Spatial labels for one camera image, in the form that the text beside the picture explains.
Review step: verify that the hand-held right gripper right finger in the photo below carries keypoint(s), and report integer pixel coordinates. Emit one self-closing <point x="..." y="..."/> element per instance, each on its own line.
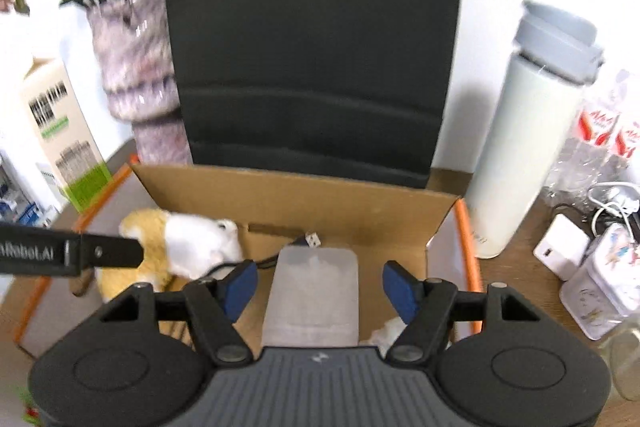
<point x="400" y="294"/>

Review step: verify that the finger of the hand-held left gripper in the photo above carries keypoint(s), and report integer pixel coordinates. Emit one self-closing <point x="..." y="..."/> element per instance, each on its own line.
<point x="112" y="251"/>

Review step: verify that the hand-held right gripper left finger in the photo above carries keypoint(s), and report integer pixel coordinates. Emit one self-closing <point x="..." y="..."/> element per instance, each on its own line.
<point x="241" y="289"/>

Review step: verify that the yellow white plush hamster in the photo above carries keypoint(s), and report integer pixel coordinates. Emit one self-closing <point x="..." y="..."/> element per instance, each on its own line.
<point x="190" y="237"/>

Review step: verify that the orange-edged cardboard box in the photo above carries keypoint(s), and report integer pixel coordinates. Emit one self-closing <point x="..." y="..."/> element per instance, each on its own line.
<point x="310" y="207"/>

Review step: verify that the white crumpled tissue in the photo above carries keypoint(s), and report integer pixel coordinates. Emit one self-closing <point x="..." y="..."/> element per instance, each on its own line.
<point x="390" y="334"/>

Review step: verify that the white plastic bag item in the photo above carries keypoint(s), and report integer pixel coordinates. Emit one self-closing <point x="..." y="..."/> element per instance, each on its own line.
<point x="312" y="297"/>

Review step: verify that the beige green milk carton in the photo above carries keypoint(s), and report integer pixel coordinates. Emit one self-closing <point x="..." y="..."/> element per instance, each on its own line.
<point x="65" y="132"/>

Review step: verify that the white charger adapter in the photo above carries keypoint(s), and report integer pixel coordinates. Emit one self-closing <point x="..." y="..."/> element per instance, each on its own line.
<point x="560" y="247"/>

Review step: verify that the pink marbled vase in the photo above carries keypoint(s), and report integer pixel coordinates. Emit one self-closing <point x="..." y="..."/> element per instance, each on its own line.
<point x="135" y="67"/>

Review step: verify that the white floral tin box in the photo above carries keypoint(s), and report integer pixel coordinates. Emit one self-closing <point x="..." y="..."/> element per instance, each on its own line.
<point x="600" y="287"/>

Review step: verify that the white thermos grey lid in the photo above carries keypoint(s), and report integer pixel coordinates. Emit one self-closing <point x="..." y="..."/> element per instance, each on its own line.
<point x="520" y="132"/>

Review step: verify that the clear glass jar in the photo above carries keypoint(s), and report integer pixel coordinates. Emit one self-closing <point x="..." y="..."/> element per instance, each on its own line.
<point x="625" y="357"/>

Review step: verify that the black chair backrest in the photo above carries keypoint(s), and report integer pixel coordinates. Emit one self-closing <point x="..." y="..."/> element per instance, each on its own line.
<point x="310" y="47"/>

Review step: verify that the clear bottle red label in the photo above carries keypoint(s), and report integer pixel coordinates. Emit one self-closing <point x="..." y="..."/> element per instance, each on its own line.
<point x="600" y="132"/>

